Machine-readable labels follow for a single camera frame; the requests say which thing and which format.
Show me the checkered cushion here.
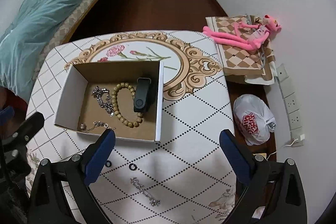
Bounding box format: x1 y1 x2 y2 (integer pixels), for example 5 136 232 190
206 14 277 85

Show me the silver rhinestone bracelet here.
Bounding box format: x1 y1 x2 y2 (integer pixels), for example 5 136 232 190
129 176 161 207

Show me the white charger plug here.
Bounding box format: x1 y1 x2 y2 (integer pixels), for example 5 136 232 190
295 134 305 143

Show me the patterned tablecloth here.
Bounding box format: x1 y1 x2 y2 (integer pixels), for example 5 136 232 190
26 31 236 223

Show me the wall socket strip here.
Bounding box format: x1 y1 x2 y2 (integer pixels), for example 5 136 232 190
276 64 305 147

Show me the silver chain necklace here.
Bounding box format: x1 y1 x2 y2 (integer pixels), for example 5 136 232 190
92 85 114 117

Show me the white charger cable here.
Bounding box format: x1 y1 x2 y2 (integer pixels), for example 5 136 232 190
258 138 299 159

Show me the white plastic bag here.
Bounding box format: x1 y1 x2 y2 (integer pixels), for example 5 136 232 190
233 94 276 146

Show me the thin silver chain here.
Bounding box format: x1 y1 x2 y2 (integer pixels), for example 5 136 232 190
86 121 116 131

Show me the teal blanket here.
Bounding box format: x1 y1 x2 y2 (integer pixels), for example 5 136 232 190
1 0 84 102

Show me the bed mattress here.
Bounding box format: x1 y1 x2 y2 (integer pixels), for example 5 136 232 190
32 0 98 82

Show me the white cardboard box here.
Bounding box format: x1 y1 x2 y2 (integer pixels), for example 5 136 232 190
54 60 163 143

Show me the pink panther plush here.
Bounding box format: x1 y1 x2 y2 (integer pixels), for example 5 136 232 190
203 14 281 52

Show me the small silver earring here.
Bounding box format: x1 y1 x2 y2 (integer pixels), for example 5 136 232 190
80 123 87 132

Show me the wooden bead bracelet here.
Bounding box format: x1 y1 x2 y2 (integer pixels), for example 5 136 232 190
111 82 144 128

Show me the black smart band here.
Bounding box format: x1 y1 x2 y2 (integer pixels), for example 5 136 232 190
133 77 151 113

